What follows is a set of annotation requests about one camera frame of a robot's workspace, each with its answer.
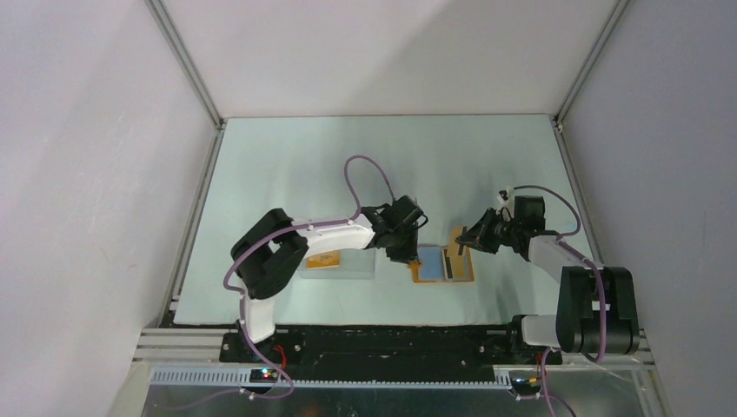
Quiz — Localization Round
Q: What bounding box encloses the left aluminium frame post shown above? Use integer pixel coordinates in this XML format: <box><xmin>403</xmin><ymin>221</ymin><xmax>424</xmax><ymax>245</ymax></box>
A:
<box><xmin>144</xmin><ymin>0</ymin><xmax>225</xmax><ymax>323</ymax></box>

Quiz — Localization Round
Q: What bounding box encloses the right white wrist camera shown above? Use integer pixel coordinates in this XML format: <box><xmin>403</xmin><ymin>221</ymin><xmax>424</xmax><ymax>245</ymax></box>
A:
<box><xmin>497</xmin><ymin>189</ymin><xmax>515</xmax><ymax>211</ymax></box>

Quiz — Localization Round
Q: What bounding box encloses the orange card holder wallet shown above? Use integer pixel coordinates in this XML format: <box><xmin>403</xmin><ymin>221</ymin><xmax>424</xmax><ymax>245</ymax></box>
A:
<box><xmin>408</xmin><ymin>226</ymin><xmax>475</xmax><ymax>284</ymax></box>

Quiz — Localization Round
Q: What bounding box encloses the grey slotted cable duct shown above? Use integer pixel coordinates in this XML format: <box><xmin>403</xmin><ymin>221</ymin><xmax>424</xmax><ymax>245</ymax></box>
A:
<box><xmin>149</xmin><ymin>366</ymin><xmax>512</xmax><ymax>390</ymax></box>

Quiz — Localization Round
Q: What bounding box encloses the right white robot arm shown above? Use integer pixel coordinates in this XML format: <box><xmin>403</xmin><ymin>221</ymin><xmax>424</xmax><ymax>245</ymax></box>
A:
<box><xmin>455</xmin><ymin>193</ymin><xmax>641</xmax><ymax>363</ymax></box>

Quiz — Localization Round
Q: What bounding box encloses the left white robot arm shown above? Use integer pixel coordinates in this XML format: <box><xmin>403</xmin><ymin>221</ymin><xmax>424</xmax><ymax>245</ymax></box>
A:
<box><xmin>223</xmin><ymin>195</ymin><xmax>428</xmax><ymax>362</ymax></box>

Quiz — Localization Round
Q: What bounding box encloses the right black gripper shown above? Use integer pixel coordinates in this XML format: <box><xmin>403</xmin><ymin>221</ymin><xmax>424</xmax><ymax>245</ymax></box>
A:
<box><xmin>455</xmin><ymin>207</ymin><xmax>521</xmax><ymax>254</ymax></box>

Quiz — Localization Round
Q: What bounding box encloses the aluminium frame post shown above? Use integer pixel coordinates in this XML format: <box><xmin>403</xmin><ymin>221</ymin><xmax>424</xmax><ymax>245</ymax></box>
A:
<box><xmin>551</xmin><ymin>0</ymin><xmax>633</xmax><ymax>262</ymax></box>
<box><xmin>144</xmin><ymin>0</ymin><xmax>225</xmax><ymax>323</ymax></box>

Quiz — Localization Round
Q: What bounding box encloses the clear plastic card box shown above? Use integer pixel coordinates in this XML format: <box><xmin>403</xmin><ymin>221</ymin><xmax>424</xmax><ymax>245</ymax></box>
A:
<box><xmin>296</xmin><ymin>249</ymin><xmax>376</xmax><ymax>280</ymax></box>

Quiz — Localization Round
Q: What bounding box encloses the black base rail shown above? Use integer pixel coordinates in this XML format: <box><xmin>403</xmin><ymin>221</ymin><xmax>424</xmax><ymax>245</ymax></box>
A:
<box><xmin>219</xmin><ymin>325</ymin><xmax>544</xmax><ymax>382</ymax></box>

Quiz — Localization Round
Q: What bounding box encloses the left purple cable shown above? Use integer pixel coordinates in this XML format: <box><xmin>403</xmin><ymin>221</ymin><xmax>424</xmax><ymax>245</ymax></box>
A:
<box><xmin>222</xmin><ymin>155</ymin><xmax>398</xmax><ymax>401</ymax></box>

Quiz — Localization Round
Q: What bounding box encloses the right aluminium frame post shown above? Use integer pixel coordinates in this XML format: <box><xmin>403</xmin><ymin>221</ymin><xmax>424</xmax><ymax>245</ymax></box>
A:
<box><xmin>551</xmin><ymin>0</ymin><xmax>633</xmax><ymax>262</ymax></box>

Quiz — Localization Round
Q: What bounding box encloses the gold credit card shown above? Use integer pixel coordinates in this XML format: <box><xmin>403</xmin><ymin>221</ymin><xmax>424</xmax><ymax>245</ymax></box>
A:
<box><xmin>305</xmin><ymin>251</ymin><xmax>341</xmax><ymax>270</ymax></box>
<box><xmin>442</xmin><ymin>245</ymin><xmax>471</xmax><ymax>281</ymax></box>

